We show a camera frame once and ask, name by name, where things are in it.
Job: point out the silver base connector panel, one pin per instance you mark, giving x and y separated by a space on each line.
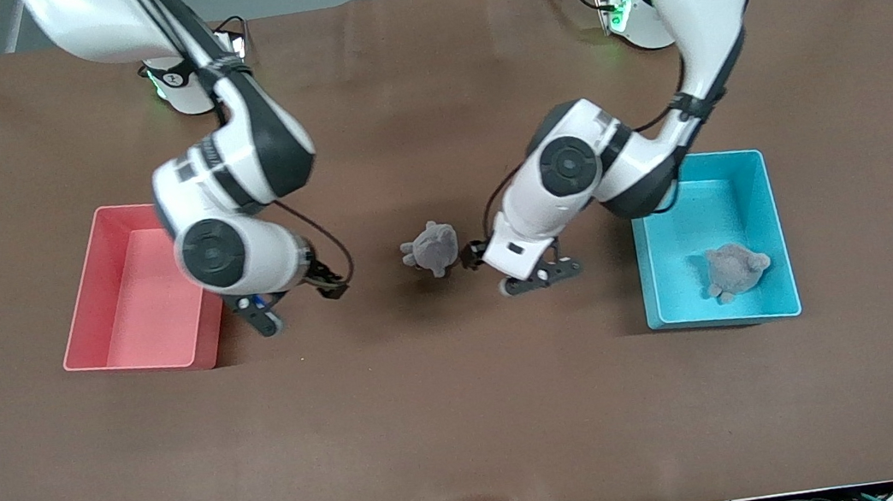
605 1
240 45

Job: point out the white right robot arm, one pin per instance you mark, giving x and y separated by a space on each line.
228 167

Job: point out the pink plastic box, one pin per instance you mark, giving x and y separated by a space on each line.
137 326

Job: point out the brown table mat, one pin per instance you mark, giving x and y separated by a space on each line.
468 411

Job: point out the small grey plush toy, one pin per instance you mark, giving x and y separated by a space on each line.
431 248

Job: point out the blue plastic box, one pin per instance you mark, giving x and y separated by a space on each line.
676 289

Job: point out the large grey plush toy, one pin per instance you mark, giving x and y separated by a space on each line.
734 271

